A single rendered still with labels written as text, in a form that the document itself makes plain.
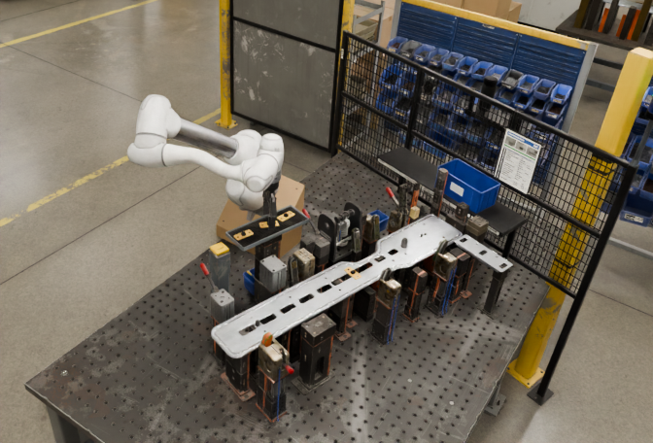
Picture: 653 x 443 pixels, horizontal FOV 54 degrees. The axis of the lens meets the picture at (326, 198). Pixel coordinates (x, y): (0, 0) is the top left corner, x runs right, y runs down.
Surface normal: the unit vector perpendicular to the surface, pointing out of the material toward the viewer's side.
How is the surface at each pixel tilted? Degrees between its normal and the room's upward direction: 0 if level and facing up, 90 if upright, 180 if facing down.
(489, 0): 90
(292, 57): 89
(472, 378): 0
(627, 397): 0
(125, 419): 0
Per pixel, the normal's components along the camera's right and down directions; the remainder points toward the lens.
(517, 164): -0.75, 0.33
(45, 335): 0.07, -0.82
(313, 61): -0.54, 0.43
